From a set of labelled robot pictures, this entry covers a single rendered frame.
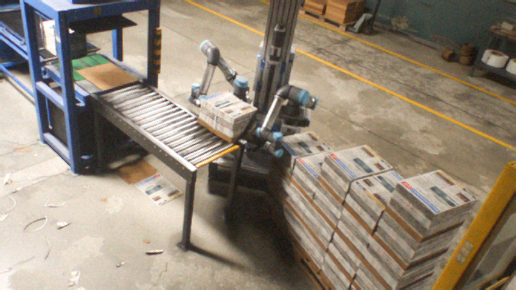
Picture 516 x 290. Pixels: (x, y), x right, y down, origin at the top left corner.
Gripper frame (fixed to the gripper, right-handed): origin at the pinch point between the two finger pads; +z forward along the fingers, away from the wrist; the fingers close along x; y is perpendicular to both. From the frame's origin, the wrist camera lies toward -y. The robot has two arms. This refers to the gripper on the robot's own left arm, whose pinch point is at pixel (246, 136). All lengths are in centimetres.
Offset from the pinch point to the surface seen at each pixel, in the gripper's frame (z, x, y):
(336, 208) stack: -97, 15, -2
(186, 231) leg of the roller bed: -8, 62, -64
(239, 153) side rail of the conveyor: -8.7, 17.4, -6.0
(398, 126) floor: -34, -289, -55
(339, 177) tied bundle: -91, 14, 20
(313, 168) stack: -64, -3, 5
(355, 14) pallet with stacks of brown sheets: 224, -604, 0
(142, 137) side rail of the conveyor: 49, 67, -7
